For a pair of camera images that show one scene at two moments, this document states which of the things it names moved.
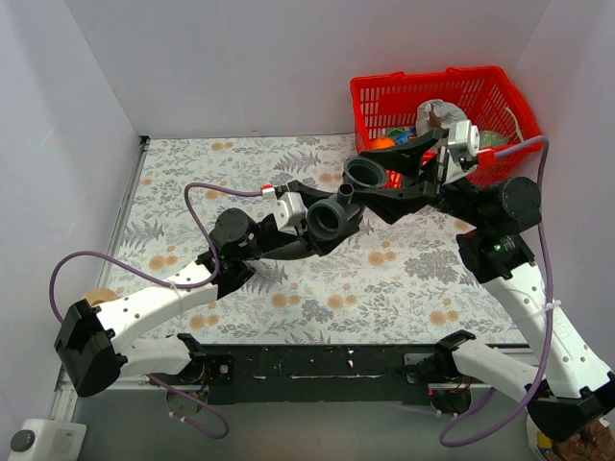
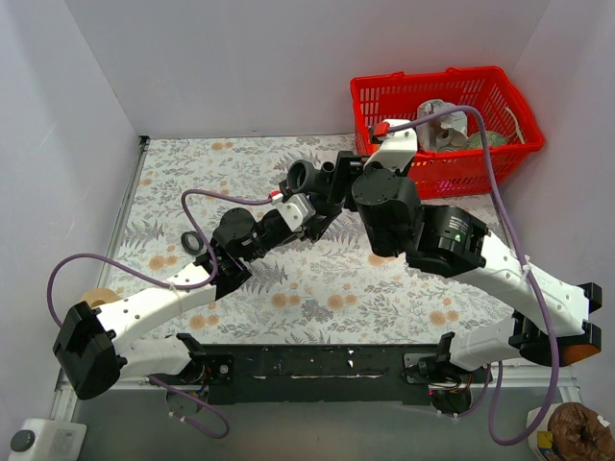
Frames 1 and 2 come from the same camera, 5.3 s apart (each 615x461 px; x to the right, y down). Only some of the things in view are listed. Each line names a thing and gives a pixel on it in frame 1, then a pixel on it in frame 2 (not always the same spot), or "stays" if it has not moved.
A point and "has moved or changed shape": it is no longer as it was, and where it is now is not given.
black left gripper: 298,232 → 318,211
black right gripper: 433,178 → 346,174
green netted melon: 488,139 stays
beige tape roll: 100,294 stays
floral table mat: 411,280 stays
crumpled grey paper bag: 435,113 stays
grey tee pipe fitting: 328,219 has moved or changed shape
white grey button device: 48,440 stays
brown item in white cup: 594,443 stays
